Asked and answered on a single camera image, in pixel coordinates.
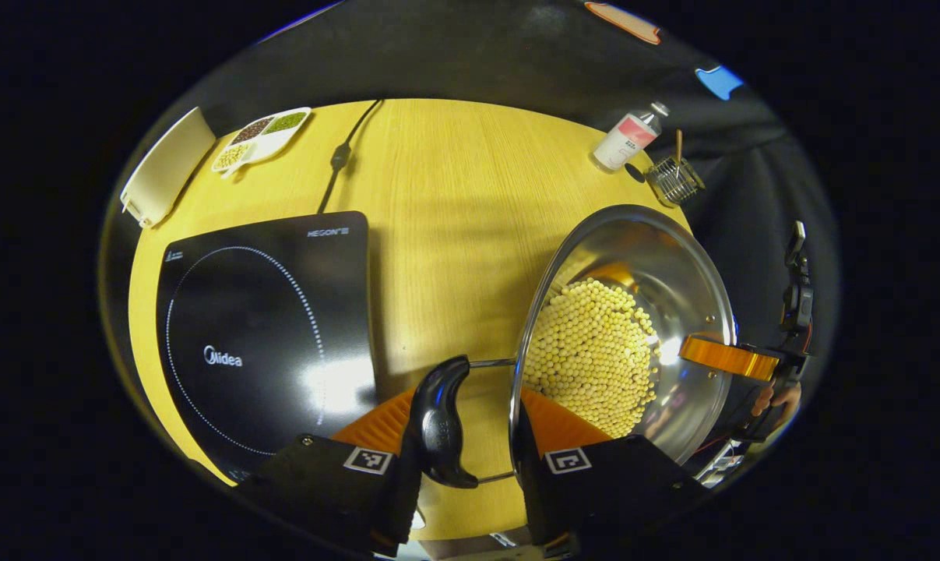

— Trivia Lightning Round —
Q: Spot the pile of yellow soybeans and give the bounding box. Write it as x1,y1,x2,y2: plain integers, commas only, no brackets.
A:
521,277,662,439

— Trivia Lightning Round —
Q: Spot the white toaster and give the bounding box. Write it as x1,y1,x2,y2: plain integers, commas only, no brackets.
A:
120,106,218,229

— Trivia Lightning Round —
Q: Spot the black backdrop cloth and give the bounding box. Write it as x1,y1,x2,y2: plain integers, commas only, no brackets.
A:
98,0,840,499

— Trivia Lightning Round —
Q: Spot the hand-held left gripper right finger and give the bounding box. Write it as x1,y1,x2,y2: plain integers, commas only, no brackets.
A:
515,388,710,548

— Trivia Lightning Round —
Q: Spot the stainless steel pot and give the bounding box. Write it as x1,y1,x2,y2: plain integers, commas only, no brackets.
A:
410,203,740,490

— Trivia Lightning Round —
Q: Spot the black power cable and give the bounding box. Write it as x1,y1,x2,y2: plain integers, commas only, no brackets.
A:
317,99,383,213

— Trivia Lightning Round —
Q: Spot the clear bottle with pink label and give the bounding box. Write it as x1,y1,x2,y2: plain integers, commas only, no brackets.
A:
591,101,670,173

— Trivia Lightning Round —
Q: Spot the white divided dish of beans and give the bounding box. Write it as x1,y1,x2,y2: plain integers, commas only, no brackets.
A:
210,107,313,177

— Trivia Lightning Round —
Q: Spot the small wire basket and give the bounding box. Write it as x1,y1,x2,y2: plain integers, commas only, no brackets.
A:
644,155,706,206

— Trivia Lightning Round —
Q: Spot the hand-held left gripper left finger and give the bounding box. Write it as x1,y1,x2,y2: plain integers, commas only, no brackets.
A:
236,388,425,558

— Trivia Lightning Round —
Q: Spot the black induction cooktop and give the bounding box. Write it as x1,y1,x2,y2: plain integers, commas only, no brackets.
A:
155,210,378,484

